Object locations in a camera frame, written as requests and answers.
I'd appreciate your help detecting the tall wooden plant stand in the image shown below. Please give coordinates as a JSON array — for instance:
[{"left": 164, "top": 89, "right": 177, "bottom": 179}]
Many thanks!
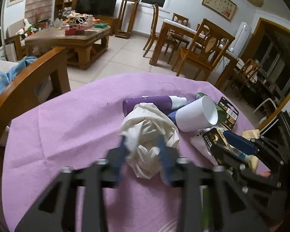
[{"left": 115, "top": 0, "right": 140, "bottom": 39}]

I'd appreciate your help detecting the wooden chair backrest near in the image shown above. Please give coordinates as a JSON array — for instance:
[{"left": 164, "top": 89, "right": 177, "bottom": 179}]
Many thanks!
[{"left": 0, "top": 47, "right": 71, "bottom": 139}]

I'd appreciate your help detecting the white paper cup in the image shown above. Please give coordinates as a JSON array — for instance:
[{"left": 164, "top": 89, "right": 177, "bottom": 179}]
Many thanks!
[{"left": 175, "top": 96, "right": 218, "bottom": 132}]

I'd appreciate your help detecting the white standing air conditioner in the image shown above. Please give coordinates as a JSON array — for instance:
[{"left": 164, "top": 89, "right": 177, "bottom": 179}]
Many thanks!
[{"left": 229, "top": 21, "right": 252, "bottom": 57}]

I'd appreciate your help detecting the white tissue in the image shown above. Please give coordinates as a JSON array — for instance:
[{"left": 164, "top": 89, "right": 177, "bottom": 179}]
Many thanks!
[{"left": 119, "top": 103, "right": 180, "bottom": 180}]

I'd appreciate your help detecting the blue pen tube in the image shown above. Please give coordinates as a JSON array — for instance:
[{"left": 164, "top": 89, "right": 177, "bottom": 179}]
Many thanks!
[{"left": 168, "top": 111, "right": 177, "bottom": 124}]

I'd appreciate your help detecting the white sofa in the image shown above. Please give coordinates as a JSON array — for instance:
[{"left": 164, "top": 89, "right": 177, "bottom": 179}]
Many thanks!
[{"left": 0, "top": 59, "right": 54, "bottom": 107}]

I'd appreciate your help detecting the black television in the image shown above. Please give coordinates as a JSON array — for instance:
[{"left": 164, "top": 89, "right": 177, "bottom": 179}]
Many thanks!
[{"left": 75, "top": 0, "right": 117, "bottom": 16}]

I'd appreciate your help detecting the framed floral wall picture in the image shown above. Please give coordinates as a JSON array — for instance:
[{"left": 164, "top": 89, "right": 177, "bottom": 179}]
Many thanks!
[{"left": 202, "top": 0, "right": 237, "bottom": 21}]

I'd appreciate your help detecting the wooden dining table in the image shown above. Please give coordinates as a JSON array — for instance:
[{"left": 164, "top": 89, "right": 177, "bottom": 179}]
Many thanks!
[{"left": 149, "top": 18, "right": 240, "bottom": 90}]

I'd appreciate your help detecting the wooden side chair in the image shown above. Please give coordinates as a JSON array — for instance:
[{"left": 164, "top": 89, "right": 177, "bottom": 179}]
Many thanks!
[{"left": 143, "top": 3, "right": 159, "bottom": 57}]

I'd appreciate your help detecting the wooden dining chair front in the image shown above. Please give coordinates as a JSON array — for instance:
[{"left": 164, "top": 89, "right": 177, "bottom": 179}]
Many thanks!
[{"left": 172, "top": 18, "right": 235, "bottom": 81}]

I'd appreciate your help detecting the green doublemint gum can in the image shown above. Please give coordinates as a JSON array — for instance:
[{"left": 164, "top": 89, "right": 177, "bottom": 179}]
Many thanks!
[{"left": 195, "top": 92, "right": 227, "bottom": 124}]

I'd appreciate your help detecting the beige paper snack packet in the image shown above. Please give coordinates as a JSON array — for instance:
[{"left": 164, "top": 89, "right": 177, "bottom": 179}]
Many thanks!
[{"left": 242, "top": 129, "right": 260, "bottom": 173}]

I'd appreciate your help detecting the purple spray bottle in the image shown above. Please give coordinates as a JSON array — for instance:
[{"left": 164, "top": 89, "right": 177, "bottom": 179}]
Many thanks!
[{"left": 122, "top": 95, "right": 188, "bottom": 116}]

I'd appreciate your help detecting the wooden coffee table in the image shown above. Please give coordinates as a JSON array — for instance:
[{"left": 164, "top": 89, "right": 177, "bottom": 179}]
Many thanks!
[{"left": 24, "top": 26, "right": 110, "bottom": 70}]

